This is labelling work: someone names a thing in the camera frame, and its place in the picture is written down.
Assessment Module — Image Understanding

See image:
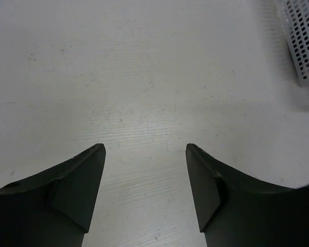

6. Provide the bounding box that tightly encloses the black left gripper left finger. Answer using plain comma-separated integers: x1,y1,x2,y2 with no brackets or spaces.
0,144,106,246

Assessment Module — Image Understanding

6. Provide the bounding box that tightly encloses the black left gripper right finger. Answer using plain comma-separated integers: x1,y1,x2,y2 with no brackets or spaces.
185,144,309,246

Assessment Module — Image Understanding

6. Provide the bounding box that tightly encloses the white perforated plastic basket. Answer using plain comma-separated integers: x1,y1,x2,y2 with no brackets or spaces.
278,0,309,87

